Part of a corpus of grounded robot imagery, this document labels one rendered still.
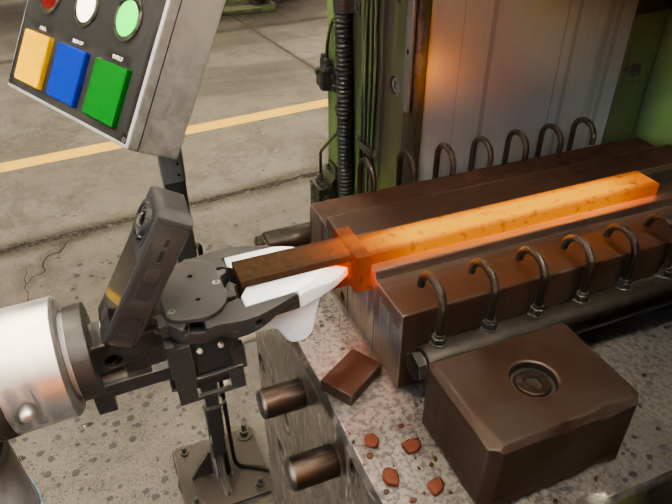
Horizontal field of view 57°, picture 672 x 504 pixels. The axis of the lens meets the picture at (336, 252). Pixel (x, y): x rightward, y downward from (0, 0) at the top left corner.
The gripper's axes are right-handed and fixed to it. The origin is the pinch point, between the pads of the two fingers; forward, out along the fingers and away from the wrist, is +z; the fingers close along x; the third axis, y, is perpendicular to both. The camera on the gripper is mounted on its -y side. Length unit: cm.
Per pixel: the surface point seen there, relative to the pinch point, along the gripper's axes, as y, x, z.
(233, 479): 99, -54, -7
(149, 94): -2.0, -38.5, -8.0
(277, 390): 11.5, 1.1, -5.7
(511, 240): 1.0, 2.7, 15.8
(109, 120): 1.1, -40.4, -13.3
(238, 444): 99, -64, -3
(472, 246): 0.6, 2.6, 12.0
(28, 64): -1, -62, -22
